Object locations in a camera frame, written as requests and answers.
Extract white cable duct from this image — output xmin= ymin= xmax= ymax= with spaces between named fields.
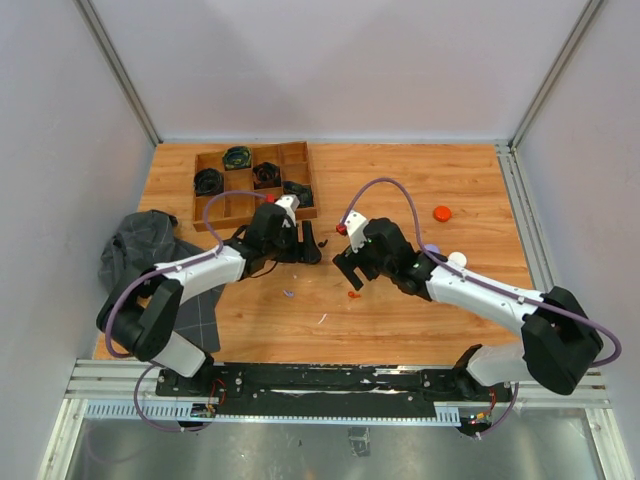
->
xmin=85 ymin=400 xmax=462 ymax=427

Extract lilac earbud charging case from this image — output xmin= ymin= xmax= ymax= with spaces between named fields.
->
xmin=423 ymin=244 xmax=441 ymax=254

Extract white earbud charging case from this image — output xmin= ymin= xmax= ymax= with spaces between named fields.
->
xmin=448 ymin=251 xmax=468 ymax=268

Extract red patterned rolled necktie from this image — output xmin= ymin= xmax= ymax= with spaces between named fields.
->
xmin=252 ymin=162 xmax=281 ymax=190

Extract black rolled necktie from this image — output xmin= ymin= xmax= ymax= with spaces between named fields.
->
xmin=193 ymin=168 xmax=224 ymax=197

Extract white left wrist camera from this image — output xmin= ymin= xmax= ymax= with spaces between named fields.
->
xmin=274 ymin=194 xmax=300 ymax=223

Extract green rolled necktie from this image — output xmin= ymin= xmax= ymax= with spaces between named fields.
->
xmin=222 ymin=145 xmax=252 ymax=171

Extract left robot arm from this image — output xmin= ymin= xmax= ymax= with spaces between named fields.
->
xmin=96 ymin=194 xmax=299 ymax=396

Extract grey checked cloth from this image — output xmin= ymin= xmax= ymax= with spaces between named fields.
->
xmin=97 ymin=209 xmax=226 ymax=352

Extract dark rolled necktie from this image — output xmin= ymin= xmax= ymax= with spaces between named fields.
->
xmin=283 ymin=181 xmax=314 ymax=208

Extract orange earbud charging case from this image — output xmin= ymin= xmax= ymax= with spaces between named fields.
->
xmin=433 ymin=205 xmax=453 ymax=223

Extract aluminium left frame post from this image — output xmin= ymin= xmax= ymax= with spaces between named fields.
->
xmin=73 ymin=0 xmax=163 ymax=147

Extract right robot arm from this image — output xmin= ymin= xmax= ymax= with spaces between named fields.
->
xmin=333 ymin=212 xmax=603 ymax=400

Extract wooden compartment tray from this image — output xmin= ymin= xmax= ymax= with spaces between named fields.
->
xmin=192 ymin=142 xmax=318 ymax=232

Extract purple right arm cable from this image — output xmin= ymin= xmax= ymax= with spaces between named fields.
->
xmin=342 ymin=178 xmax=623 ymax=369

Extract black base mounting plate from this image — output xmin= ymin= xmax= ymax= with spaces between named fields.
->
xmin=155 ymin=363 xmax=512 ymax=413

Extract aluminium corner frame post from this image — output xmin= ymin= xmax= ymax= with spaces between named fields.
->
xmin=508 ymin=0 xmax=607 ymax=155

